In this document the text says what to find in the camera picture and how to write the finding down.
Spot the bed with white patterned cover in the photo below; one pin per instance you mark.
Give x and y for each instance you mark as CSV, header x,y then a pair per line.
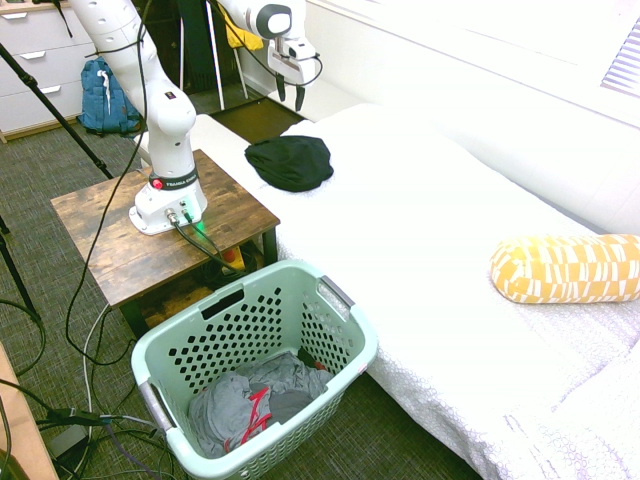
x,y
425,225

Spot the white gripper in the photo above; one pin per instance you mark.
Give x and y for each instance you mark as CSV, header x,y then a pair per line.
x,y
286,64

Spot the white drawer dresser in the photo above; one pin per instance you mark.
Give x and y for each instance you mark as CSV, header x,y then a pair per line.
x,y
30,75

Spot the black garment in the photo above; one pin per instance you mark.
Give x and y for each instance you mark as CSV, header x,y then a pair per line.
x,y
290,162
197,45

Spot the grey crumpled clothes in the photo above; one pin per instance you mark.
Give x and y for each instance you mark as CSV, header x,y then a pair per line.
x,y
220,405

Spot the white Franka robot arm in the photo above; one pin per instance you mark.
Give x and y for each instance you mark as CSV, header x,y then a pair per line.
x,y
170,115

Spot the rustic wooden side table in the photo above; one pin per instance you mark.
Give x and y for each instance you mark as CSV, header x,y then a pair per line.
x,y
125,240

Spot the grey power adapter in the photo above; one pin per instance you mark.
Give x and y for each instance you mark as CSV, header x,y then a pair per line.
x,y
67,442

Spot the mint green laundry basket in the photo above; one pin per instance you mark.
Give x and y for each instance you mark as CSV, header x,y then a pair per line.
x,y
280,280

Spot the blue backpack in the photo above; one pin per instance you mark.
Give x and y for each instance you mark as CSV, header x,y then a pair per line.
x,y
95,100

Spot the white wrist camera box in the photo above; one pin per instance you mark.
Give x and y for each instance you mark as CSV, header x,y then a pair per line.
x,y
301,50

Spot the white pole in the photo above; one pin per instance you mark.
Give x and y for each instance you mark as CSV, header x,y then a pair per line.
x,y
218,65

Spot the black hanging garment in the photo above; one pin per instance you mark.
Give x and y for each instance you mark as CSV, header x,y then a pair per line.
x,y
197,45

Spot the black tripod stand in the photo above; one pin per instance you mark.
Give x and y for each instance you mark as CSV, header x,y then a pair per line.
x,y
50,105

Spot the yellow hanging jacket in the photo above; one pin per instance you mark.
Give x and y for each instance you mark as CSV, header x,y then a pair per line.
x,y
245,40

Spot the yellow emergency stop box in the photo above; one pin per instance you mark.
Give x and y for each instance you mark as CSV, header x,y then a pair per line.
x,y
233,256

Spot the white window blind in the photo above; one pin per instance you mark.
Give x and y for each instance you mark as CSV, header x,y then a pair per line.
x,y
625,65

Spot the yellow white patterned bolster pillow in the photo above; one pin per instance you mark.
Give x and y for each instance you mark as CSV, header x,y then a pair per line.
x,y
565,270

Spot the light wooden furniture edge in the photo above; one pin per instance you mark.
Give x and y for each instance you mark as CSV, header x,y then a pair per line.
x,y
20,425

